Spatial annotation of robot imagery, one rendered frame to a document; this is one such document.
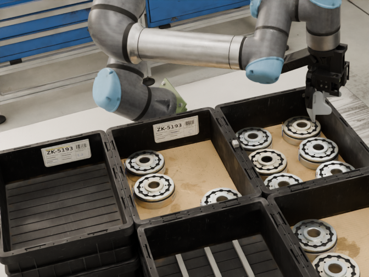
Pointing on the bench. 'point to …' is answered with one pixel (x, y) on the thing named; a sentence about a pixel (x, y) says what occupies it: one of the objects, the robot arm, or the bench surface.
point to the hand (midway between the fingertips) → (315, 110)
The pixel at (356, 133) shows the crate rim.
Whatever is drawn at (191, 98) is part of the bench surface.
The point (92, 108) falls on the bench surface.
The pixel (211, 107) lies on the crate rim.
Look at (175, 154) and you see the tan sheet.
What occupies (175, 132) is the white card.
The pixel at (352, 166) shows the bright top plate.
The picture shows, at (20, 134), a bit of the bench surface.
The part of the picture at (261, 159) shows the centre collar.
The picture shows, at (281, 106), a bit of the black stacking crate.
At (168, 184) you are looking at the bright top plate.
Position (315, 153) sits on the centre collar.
